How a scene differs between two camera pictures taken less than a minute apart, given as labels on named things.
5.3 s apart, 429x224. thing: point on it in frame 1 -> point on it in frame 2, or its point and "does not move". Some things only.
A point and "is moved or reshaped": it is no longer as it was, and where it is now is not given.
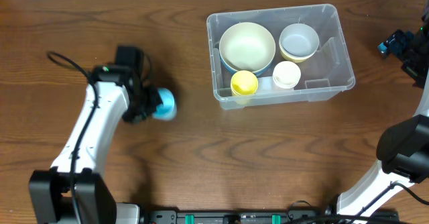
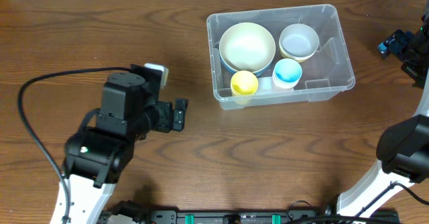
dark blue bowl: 256,60 does not move
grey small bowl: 299,40 does not move
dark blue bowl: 257,73 does not move
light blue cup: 167,110 is moved or reshaped
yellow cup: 244,83 does not move
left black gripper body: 149,102 -> 167,117
